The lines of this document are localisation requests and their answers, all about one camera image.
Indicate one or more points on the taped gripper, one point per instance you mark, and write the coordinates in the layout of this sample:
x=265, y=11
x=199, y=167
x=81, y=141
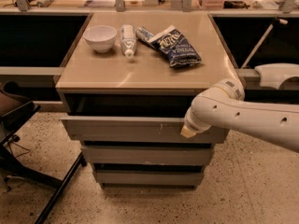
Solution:
x=192, y=126

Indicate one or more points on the grey top drawer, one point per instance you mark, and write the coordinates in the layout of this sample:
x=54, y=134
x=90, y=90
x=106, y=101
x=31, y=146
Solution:
x=136, y=129

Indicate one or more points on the grey drawer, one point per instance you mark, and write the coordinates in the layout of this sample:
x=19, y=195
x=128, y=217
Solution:
x=147, y=156
x=136, y=129
x=170, y=179

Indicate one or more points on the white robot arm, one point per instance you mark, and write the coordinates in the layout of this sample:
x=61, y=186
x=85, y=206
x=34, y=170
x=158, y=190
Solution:
x=223, y=105

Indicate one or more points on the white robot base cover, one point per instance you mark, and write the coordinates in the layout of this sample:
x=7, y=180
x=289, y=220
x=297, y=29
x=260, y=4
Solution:
x=273, y=75

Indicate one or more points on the grey drawer cabinet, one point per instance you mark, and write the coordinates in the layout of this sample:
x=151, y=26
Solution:
x=111, y=85

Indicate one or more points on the grey bottom drawer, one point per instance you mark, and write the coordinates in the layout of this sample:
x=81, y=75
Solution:
x=170, y=179

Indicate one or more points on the grey middle drawer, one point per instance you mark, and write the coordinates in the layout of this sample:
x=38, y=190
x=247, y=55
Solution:
x=147, y=156

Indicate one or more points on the blue vinegar chips bag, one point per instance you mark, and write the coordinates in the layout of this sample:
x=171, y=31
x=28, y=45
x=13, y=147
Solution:
x=172, y=44

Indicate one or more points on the clear plastic water bottle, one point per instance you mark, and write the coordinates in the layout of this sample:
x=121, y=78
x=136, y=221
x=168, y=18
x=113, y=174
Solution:
x=128, y=41

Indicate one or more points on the white ceramic bowl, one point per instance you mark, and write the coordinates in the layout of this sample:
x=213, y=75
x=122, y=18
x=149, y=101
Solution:
x=100, y=38

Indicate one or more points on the white-tipped grey rod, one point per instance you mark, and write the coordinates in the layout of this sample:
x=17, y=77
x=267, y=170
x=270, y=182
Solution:
x=262, y=39

